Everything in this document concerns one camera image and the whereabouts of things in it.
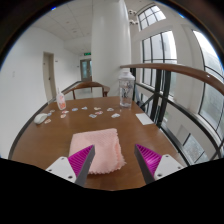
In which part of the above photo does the tall black-framed window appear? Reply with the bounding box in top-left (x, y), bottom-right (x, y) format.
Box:
top-left (141, 30), bottom-right (178, 88)

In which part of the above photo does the white computer mouse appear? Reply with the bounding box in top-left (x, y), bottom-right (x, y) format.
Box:
top-left (33, 112), bottom-right (49, 126)

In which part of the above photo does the glazed double door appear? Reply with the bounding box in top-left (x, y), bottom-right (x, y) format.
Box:
top-left (79, 58), bottom-right (93, 83)

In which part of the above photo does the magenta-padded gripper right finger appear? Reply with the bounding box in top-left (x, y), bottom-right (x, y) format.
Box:
top-left (133, 143), bottom-right (186, 186)

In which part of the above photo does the clear plastic shaker bottle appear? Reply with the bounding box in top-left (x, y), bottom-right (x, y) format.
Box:
top-left (118, 67), bottom-right (136, 110)

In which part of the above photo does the wooden handrail black railing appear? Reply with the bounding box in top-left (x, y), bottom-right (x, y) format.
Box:
top-left (119, 62), bottom-right (224, 162)

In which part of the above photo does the white paper sheet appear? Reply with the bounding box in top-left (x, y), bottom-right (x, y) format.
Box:
top-left (134, 112), bottom-right (155, 127)

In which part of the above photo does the arched window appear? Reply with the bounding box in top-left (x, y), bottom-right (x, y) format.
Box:
top-left (137, 3), bottom-right (167, 31)

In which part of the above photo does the white single door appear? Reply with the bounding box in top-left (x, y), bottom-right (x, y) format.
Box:
top-left (42, 51), bottom-right (57, 103)

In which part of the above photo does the wooden chair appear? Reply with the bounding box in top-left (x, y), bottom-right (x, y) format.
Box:
top-left (62, 81), bottom-right (111, 101)

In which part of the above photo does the pink towel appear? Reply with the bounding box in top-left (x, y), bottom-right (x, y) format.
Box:
top-left (67, 127), bottom-right (127, 175)

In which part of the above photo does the wide black-framed window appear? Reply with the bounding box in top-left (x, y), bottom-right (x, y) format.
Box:
top-left (192, 29), bottom-right (224, 142)

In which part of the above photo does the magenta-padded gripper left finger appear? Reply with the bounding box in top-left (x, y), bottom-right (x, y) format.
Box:
top-left (45, 144), bottom-right (97, 188)

